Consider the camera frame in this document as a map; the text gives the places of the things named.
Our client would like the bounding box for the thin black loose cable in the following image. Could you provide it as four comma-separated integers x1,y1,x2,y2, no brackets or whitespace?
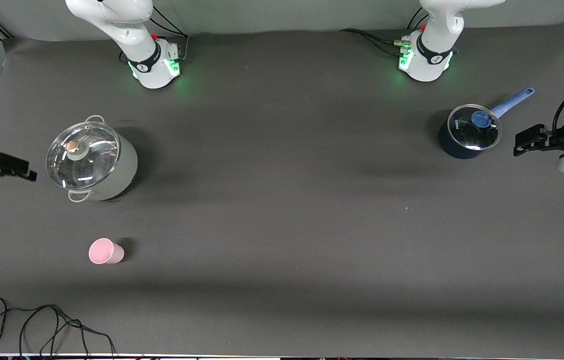
0,296,117,358

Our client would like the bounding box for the glass saucepan lid blue knob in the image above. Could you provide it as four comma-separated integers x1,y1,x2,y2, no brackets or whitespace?
447,104,502,152

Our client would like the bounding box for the dark grey table cover sheet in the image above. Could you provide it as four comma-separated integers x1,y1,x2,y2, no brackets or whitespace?
0,17,564,358

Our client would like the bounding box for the grey-green stock pot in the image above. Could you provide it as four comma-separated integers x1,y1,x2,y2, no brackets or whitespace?
46,115,139,203

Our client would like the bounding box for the pink plastic cup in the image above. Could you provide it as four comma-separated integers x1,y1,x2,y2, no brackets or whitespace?
89,238,125,265

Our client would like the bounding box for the dark blue saucepan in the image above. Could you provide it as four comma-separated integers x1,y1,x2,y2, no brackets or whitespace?
438,87,536,160

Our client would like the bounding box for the glass pot lid copper knob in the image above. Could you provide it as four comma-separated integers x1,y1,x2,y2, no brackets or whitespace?
46,122,121,191

